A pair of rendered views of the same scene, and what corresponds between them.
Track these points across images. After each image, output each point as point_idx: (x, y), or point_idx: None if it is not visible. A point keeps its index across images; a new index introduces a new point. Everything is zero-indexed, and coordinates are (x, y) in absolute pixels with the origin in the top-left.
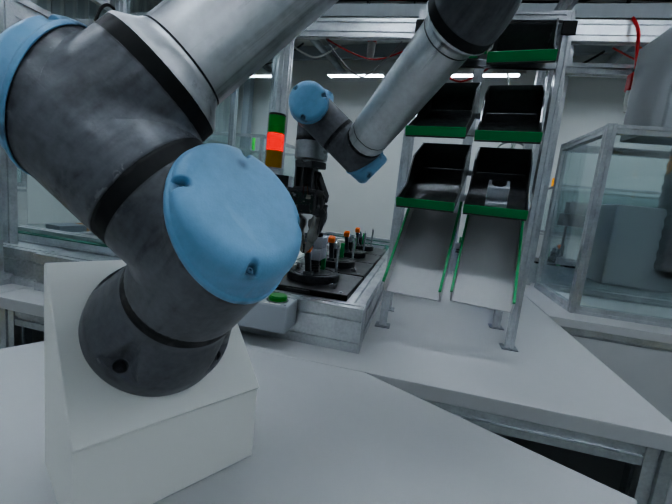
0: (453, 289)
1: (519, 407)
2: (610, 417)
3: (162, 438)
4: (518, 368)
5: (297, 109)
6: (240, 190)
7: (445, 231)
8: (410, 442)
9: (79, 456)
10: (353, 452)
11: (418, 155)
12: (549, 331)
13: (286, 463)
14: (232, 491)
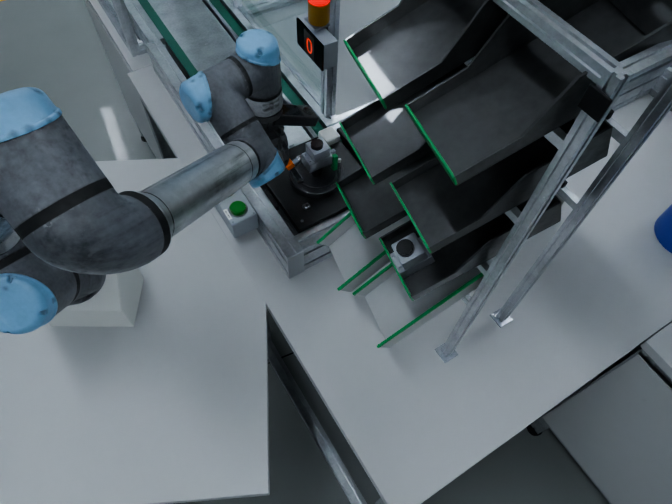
0: (365, 291)
1: (326, 404)
2: (374, 462)
3: (72, 313)
4: (400, 378)
5: (185, 108)
6: (2, 302)
7: None
8: (211, 374)
9: None
10: (176, 358)
11: None
12: (565, 363)
13: (142, 341)
14: (110, 340)
